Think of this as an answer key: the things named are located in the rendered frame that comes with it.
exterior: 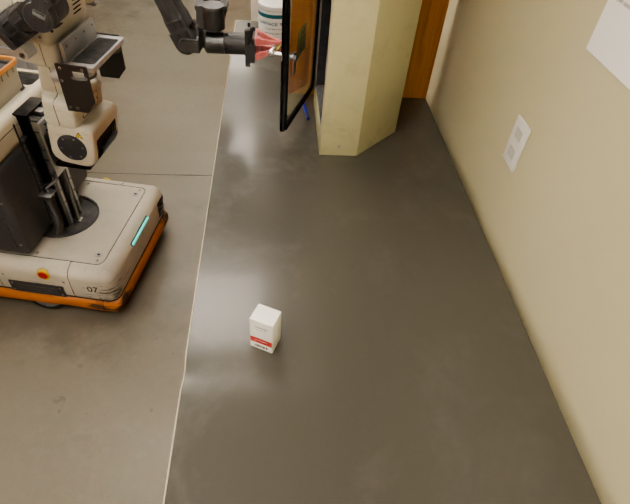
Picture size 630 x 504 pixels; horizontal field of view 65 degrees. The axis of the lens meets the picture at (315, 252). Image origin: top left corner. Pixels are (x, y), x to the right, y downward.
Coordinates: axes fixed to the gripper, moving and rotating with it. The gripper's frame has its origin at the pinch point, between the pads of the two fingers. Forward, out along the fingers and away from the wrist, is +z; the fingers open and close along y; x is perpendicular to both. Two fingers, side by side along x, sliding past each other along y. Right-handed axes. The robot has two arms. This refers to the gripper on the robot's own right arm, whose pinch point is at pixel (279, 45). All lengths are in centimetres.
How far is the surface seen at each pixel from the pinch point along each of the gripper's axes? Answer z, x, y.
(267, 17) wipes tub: -5, 62, -15
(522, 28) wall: 56, -21, 16
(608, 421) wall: 56, -99, -19
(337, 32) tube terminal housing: 14.0, -13.2, 9.3
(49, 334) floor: -92, -10, -120
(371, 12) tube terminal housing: 21.7, -13.1, 14.4
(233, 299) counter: -9, -68, -26
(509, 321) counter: 50, -73, -26
